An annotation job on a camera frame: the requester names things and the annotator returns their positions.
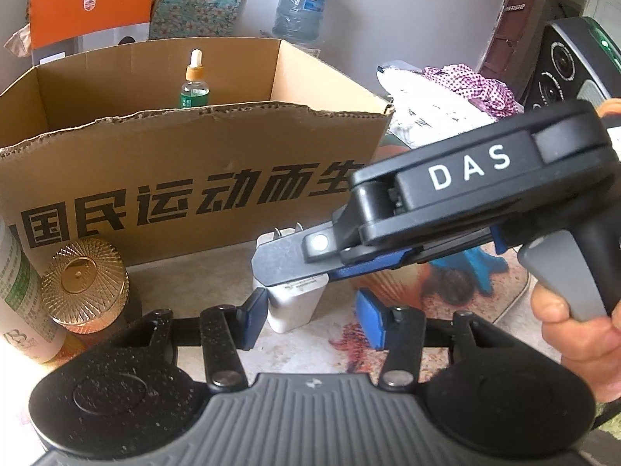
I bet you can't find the large water jug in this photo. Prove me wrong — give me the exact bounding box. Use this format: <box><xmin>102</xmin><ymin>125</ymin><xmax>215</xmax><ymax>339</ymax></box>
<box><xmin>272</xmin><ymin>0</ymin><xmax>335</xmax><ymax>47</ymax></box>

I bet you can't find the brown wooden door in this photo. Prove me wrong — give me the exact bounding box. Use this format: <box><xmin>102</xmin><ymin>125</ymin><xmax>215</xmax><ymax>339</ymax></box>
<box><xmin>485</xmin><ymin>0</ymin><xmax>550</xmax><ymax>99</ymax></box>

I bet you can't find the person's right hand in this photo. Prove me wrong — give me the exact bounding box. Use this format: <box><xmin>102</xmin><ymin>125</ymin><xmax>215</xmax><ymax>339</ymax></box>
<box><xmin>530</xmin><ymin>282</ymin><xmax>621</xmax><ymax>405</ymax></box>

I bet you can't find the printed floor mat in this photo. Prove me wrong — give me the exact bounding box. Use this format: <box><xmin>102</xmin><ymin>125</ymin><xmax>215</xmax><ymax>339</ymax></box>
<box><xmin>63</xmin><ymin>141</ymin><xmax>534</xmax><ymax>380</ymax></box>

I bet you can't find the purple checked cloth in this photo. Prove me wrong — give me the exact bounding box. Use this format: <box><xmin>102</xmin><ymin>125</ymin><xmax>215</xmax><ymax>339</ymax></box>
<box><xmin>422</xmin><ymin>64</ymin><xmax>523</xmax><ymax>120</ymax></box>

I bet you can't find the shiny brown wrapper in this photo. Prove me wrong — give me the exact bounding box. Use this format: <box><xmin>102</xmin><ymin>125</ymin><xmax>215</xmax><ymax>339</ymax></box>
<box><xmin>4</xmin><ymin>24</ymin><xmax>34</xmax><ymax>62</ymax></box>

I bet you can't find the white charger plug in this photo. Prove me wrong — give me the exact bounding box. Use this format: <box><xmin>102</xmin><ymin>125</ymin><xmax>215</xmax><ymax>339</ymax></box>
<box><xmin>252</xmin><ymin>223</ymin><xmax>331</xmax><ymax>335</ymax></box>

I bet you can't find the white bottle with green label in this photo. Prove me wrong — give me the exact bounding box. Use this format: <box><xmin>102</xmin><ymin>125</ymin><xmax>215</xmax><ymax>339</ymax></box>
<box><xmin>0</xmin><ymin>217</ymin><xmax>67</xmax><ymax>365</ymax></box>

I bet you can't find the printed cardboard box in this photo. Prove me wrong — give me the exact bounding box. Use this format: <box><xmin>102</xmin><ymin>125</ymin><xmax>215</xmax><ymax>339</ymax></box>
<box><xmin>0</xmin><ymin>38</ymin><xmax>395</xmax><ymax>269</ymax></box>

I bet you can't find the black jar with gold lid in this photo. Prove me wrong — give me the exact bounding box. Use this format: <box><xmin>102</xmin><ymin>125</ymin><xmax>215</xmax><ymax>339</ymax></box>
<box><xmin>40</xmin><ymin>239</ymin><xmax>143</xmax><ymax>337</ymax></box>

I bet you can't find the floral patterned cloth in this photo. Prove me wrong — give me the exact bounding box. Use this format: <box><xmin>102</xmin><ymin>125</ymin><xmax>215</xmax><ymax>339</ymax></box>
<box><xmin>29</xmin><ymin>0</ymin><xmax>275</xmax><ymax>40</ymax></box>

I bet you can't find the orange and white carton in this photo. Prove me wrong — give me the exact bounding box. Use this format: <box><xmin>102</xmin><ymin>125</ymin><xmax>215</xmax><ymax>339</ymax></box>
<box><xmin>29</xmin><ymin>0</ymin><xmax>159</xmax><ymax>67</ymax></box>

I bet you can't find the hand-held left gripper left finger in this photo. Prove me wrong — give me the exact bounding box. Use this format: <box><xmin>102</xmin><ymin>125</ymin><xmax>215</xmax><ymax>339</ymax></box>
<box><xmin>116</xmin><ymin>287</ymin><xmax>269</xmax><ymax>391</ymax></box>

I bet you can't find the white printed bag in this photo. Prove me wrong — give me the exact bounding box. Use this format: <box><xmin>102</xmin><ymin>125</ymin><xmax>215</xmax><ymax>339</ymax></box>
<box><xmin>377</xmin><ymin>61</ymin><xmax>492</xmax><ymax>149</ymax></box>

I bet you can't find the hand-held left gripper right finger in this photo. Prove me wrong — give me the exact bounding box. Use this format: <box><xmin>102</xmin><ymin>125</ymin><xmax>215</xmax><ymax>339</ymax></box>
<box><xmin>356</xmin><ymin>289</ymin><xmax>493</xmax><ymax>391</ymax></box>

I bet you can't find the green dropper bottle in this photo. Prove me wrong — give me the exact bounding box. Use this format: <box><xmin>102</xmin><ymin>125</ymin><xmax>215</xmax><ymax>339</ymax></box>
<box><xmin>179</xmin><ymin>49</ymin><xmax>211</xmax><ymax>110</ymax></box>

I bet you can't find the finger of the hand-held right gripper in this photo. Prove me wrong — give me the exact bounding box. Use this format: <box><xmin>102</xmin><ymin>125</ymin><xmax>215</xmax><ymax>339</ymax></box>
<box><xmin>330</xmin><ymin>239</ymin><xmax>494</xmax><ymax>281</ymax></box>
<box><xmin>252</xmin><ymin>183</ymin><xmax>395</xmax><ymax>287</ymax></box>

